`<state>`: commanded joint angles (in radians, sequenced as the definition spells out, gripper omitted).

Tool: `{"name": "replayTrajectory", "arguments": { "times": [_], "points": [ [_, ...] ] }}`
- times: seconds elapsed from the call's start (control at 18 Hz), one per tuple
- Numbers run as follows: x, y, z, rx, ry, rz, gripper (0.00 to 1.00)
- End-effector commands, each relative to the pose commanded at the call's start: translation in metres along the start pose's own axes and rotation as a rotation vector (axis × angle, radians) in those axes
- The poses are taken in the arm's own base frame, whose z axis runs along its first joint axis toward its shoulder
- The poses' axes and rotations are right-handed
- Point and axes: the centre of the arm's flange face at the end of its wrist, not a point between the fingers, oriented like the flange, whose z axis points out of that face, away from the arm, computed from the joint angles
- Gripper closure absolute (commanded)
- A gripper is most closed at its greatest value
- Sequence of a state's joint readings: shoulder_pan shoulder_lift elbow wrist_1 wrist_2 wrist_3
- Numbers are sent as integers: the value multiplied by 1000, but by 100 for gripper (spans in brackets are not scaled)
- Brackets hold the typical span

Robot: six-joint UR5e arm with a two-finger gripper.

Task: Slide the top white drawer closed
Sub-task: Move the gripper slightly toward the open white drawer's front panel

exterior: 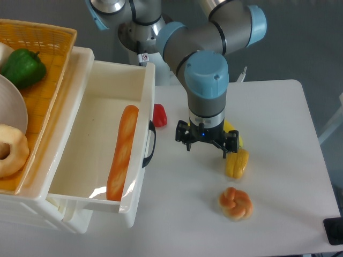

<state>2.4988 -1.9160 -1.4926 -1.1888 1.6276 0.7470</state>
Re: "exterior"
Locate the yellow toy banana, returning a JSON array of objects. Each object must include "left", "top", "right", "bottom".
[{"left": 223, "top": 119, "right": 244, "bottom": 148}]

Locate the beige toy donut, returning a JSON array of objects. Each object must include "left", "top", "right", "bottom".
[{"left": 1, "top": 124, "right": 29, "bottom": 178}]

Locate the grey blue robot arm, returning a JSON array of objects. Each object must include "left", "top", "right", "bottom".
[{"left": 86, "top": 1, "right": 267, "bottom": 154}]

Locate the white toy radish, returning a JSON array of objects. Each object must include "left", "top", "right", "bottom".
[{"left": 0, "top": 42, "right": 14, "bottom": 69}]

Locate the red toy bell pepper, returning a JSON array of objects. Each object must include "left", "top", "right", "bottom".
[{"left": 153, "top": 103, "right": 167, "bottom": 127}]

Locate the yellow toy bell pepper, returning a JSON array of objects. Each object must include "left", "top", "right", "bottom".
[{"left": 225, "top": 148, "right": 249, "bottom": 179}]

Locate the white drawer cabinet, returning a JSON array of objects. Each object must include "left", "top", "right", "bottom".
[{"left": 1, "top": 47, "right": 94, "bottom": 233}]

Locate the white cable plug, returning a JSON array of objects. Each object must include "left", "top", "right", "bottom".
[{"left": 236, "top": 66, "right": 248, "bottom": 82}]

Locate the white drawer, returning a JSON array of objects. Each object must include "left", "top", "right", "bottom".
[{"left": 48, "top": 61, "right": 155, "bottom": 233}]

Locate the white frame at right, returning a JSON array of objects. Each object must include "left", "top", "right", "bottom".
[{"left": 318, "top": 93, "right": 342, "bottom": 145}]

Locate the yellow woven basket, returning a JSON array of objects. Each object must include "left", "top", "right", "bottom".
[{"left": 1, "top": 19, "right": 77, "bottom": 195}]

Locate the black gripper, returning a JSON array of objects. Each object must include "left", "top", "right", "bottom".
[{"left": 175, "top": 120, "right": 239, "bottom": 158}]

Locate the orange knotted bread roll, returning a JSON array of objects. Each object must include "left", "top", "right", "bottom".
[{"left": 218, "top": 187, "right": 253, "bottom": 221}]

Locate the white plate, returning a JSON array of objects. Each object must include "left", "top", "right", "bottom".
[{"left": 0, "top": 75, "right": 28, "bottom": 134}]

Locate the green toy bell pepper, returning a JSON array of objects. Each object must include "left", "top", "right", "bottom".
[{"left": 1, "top": 48, "right": 47, "bottom": 89}]

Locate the orange toy baguette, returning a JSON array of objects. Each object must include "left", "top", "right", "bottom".
[{"left": 106, "top": 105, "right": 139, "bottom": 201}]

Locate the black device at edge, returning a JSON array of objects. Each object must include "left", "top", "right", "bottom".
[{"left": 323, "top": 217, "right": 342, "bottom": 245}]

